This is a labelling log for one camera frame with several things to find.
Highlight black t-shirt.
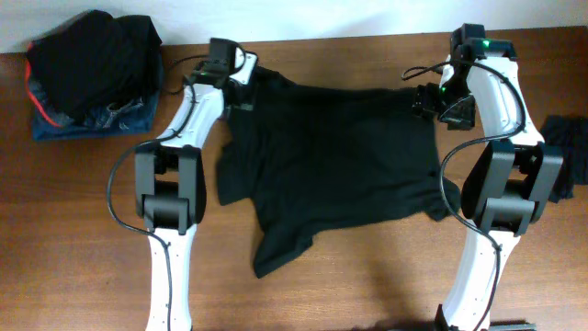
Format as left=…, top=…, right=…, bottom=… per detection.
left=217, top=67, right=460, bottom=278

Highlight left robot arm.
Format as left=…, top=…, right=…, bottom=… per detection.
left=134, top=38, right=257, bottom=331

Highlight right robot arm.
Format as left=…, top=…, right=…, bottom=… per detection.
left=413, top=24, right=563, bottom=330

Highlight folded blue jeans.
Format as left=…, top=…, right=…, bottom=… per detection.
left=30, top=53, right=165, bottom=143

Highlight crumpled dark navy garment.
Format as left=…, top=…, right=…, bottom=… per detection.
left=540, top=115, right=587, bottom=203

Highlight folded black garment on pile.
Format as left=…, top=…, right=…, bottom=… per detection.
left=27, top=10, right=162, bottom=122

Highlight grey garment with pink trim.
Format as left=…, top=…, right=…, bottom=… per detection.
left=25, top=57, right=74, bottom=132

